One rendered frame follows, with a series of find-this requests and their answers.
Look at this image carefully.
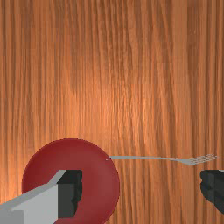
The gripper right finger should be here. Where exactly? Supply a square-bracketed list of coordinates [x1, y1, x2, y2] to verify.
[199, 169, 224, 216]

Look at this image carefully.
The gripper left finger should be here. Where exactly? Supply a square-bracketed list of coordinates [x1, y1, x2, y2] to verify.
[0, 169, 83, 224]

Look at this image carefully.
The red plate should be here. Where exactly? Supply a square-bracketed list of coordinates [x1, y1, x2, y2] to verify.
[21, 137, 121, 224]

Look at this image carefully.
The grey metal fork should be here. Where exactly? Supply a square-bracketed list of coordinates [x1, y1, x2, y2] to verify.
[109, 153, 219, 165]

